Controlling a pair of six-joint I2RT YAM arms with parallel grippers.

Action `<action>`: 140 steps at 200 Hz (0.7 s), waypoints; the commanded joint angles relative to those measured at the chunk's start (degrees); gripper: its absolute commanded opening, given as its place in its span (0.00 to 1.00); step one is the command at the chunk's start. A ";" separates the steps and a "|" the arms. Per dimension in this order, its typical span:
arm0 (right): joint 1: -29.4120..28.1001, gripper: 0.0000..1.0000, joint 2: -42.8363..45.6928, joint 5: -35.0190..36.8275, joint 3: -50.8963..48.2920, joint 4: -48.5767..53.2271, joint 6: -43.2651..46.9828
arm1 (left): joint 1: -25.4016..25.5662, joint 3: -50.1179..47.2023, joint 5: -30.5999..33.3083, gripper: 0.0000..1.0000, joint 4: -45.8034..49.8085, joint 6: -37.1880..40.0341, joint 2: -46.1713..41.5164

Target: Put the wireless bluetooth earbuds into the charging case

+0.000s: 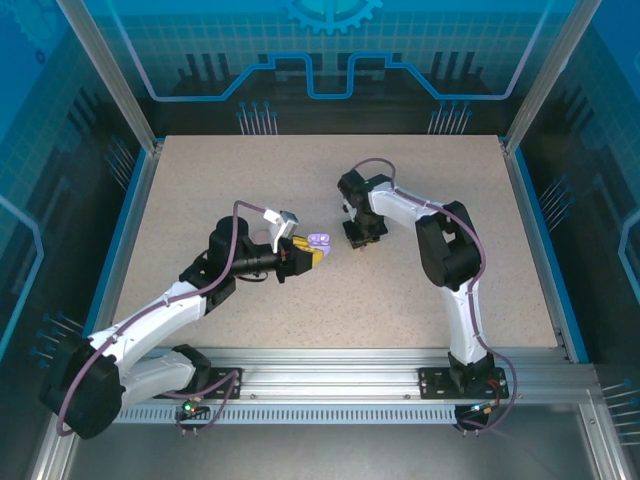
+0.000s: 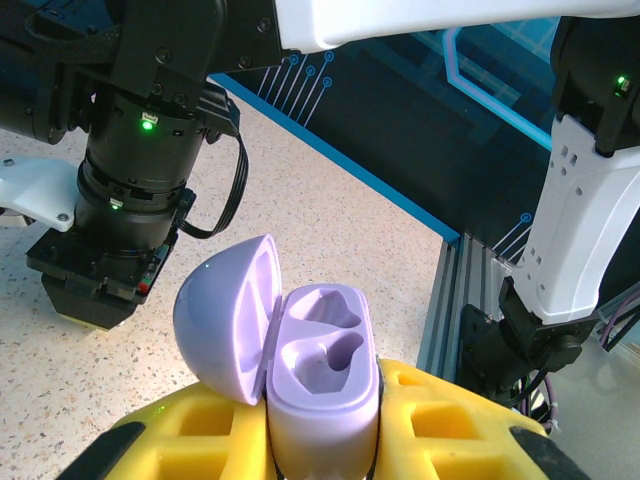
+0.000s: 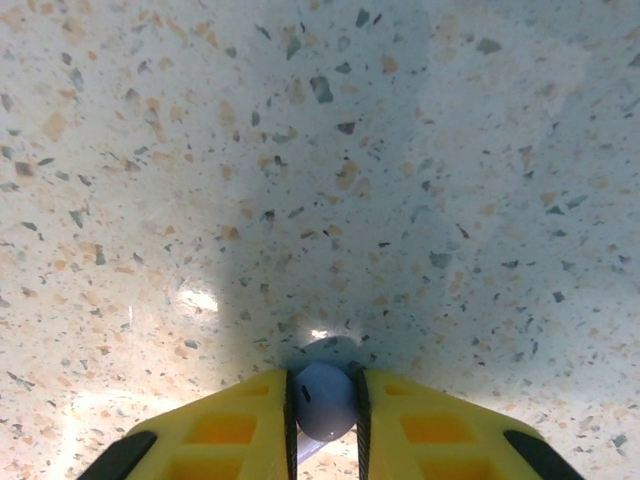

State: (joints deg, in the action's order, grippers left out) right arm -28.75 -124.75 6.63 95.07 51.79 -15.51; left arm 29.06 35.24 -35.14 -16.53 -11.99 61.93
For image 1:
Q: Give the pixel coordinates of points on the purple earbud charging case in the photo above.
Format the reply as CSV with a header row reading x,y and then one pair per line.
x,y
320,240

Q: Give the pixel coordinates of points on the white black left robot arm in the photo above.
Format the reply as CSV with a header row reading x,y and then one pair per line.
x,y
165,305

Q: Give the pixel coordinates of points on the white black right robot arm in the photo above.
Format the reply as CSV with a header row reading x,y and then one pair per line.
x,y
390,210

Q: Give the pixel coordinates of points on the blue table edge strip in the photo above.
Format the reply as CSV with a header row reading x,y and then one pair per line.
x,y
115,250
548,250

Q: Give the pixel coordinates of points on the small LED connector board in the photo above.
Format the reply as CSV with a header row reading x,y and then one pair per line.
x,y
192,407
482,409

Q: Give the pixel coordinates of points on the grey metal tray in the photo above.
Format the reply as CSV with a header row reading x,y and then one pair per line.
x,y
320,452

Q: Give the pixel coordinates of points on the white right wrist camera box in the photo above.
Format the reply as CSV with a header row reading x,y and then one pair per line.
x,y
346,206

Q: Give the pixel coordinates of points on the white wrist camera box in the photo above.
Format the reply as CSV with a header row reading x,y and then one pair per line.
x,y
285,222
346,206

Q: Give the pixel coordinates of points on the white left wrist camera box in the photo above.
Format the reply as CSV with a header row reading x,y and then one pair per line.
x,y
285,222

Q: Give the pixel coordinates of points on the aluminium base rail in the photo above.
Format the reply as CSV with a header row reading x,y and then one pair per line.
x,y
325,372

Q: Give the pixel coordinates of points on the aluminium side frame rail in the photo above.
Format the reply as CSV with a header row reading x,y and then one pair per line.
x,y
135,225
529,225

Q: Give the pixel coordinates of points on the aluminium frame post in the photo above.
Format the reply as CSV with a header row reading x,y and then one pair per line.
x,y
550,70
110,70

